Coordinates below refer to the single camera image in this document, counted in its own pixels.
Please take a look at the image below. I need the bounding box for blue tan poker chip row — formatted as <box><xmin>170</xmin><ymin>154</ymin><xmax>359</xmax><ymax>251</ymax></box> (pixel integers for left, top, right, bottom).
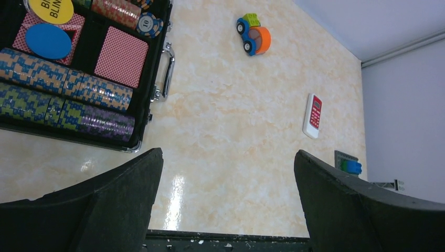
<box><xmin>1</xmin><ymin>48</ymin><xmax>133</xmax><ymax>112</ymax></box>

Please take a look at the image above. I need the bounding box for grey brick baseplate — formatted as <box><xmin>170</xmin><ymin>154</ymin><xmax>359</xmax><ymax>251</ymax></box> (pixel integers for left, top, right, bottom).
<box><xmin>334</xmin><ymin>150</ymin><xmax>362</xmax><ymax>176</ymax></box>

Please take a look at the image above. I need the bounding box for red tan poker chip row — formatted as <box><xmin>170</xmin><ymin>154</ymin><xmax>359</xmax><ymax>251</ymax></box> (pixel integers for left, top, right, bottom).
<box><xmin>91</xmin><ymin>0</ymin><xmax>164</xmax><ymax>39</ymax></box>

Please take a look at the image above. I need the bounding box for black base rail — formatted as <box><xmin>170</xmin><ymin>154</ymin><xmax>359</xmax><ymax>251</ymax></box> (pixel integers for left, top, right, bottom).
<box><xmin>140</xmin><ymin>229</ymin><xmax>313</xmax><ymax>252</ymax></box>

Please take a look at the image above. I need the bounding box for green purple poker chip row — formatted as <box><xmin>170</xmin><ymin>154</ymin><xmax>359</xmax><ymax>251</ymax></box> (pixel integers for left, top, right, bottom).
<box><xmin>1</xmin><ymin>82</ymin><xmax>135</xmax><ymax>142</ymax></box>

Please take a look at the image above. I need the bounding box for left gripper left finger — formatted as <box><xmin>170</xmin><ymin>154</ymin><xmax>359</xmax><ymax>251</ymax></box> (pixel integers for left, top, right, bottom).
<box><xmin>1</xmin><ymin>148</ymin><xmax>164</xmax><ymax>251</ymax></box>

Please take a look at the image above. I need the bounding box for yellow round dealer button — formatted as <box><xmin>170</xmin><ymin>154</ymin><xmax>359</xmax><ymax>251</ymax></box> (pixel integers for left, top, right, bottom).
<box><xmin>28</xmin><ymin>0</ymin><xmax>74</xmax><ymax>25</ymax></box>

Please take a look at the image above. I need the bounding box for blue brick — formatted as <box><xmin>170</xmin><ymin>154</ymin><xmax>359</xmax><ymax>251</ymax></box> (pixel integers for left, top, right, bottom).
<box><xmin>341</xmin><ymin>160</ymin><xmax>362</xmax><ymax>175</ymax></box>

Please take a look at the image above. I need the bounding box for red playing card deck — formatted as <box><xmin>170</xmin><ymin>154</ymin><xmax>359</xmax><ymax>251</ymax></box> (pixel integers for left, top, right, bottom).
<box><xmin>94</xmin><ymin>26</ymin><xmax>149</xmax><ymax>88</ymax></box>

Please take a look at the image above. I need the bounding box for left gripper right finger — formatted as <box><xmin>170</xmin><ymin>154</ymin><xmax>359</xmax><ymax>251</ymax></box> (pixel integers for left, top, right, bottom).
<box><xmin>294</xmin><ymin>150</ymin><xmax>444</xmax><ymax>251</ymax></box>

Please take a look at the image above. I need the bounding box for black open case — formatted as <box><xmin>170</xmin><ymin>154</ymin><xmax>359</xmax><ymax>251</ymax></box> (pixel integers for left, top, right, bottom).
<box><xmin>1</xmin><ymin>1</ymin><xmax>174</xmax><ymax>153</ymax></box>

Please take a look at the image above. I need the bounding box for colourful toy car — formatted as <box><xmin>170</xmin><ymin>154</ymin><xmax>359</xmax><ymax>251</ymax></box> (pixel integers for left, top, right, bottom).
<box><xmin>236</xmin><ymin>13</ymin><xmax>271</xmax><ymax>56</ymax></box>

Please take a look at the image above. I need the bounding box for blue round dealer button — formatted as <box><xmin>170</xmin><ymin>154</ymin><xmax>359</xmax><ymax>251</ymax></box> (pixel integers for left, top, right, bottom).
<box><xmin>25</xmin><ymin>24</ymin><xmax>72</xmax><ymax>59</ymax></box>

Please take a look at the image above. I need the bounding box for white remote control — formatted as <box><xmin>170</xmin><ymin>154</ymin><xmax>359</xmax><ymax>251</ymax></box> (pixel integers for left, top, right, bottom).
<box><xmin>303</xmin><ymin>93</ymin><xmax>322</xmax><ymax>139</ymax></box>

